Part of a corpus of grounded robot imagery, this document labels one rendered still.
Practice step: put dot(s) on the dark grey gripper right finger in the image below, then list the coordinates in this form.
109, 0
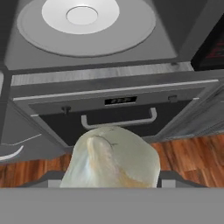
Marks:
170, 176

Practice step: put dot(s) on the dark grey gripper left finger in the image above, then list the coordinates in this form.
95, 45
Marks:
55, 176

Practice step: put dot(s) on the pale white garlic bulb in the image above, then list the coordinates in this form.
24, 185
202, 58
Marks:
113, 160

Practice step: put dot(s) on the grey round microwave turntable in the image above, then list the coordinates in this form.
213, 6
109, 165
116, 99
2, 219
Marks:
87, 43

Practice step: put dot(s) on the grey microwave oven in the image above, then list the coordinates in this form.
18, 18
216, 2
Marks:
175, 35

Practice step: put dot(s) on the white round plate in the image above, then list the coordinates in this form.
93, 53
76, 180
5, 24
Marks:
58, 17

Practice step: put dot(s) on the grey cupboard door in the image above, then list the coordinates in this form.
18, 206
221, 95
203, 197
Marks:
32, 148

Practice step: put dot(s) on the black glass oven door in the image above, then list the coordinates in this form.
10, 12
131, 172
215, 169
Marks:
58, 125

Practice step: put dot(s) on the grey cupboard run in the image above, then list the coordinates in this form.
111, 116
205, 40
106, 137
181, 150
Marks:
198, 116

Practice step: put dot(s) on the dark oven knob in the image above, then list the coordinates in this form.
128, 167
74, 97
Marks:
172, 98
66, 110

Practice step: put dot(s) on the grey built-in oven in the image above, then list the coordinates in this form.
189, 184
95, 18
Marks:
87, 94

